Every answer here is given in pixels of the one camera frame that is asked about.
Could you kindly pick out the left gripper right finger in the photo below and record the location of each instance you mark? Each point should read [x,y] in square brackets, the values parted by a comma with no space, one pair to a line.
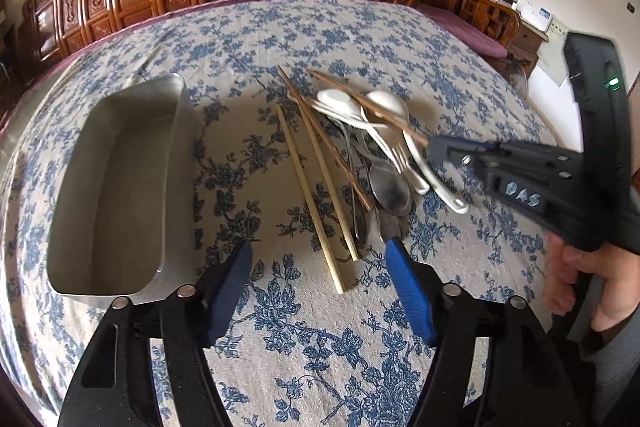
[494,364]

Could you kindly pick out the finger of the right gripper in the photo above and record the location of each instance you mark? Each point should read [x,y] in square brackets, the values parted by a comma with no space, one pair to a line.
[452,148]

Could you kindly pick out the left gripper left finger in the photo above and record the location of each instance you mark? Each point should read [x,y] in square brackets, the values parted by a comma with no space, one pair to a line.
[113,383]

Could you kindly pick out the dark brown chopstick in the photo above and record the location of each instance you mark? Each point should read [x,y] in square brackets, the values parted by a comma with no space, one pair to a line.
[379,110]
[365,200]

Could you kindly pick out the white ceramic spoon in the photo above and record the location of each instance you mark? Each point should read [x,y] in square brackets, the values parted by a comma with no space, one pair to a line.
[340,105]
[398,107]

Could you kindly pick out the light bamboo chopstick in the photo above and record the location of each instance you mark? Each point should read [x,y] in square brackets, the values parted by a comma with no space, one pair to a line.
[313,211]
[326,175]

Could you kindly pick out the metal fork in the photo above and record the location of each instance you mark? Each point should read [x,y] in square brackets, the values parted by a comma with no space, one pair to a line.
[389,140]

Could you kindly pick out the grey sleeve forearm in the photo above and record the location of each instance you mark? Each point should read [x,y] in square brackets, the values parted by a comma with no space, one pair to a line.
[614,354]

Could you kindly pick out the person's right hand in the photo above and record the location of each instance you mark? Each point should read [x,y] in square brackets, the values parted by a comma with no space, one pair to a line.
[619,268]

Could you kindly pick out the metal spoon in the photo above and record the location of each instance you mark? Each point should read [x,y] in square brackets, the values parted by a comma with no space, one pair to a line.
[389,188]

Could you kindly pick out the purple seat cushion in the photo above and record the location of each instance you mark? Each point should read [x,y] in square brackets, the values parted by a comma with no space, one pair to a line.
[465,32]

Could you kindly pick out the blue floral tablecloth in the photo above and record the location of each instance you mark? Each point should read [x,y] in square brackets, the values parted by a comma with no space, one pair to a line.
[296,353]

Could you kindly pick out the wooden side table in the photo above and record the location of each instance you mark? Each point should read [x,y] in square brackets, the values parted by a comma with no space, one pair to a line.
[503,24]

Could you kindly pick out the metal rectangular tray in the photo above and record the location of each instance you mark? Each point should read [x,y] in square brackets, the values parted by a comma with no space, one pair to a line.
[123,219]

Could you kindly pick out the white wall panel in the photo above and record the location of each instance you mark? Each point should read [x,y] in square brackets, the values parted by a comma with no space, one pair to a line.
[550,53]

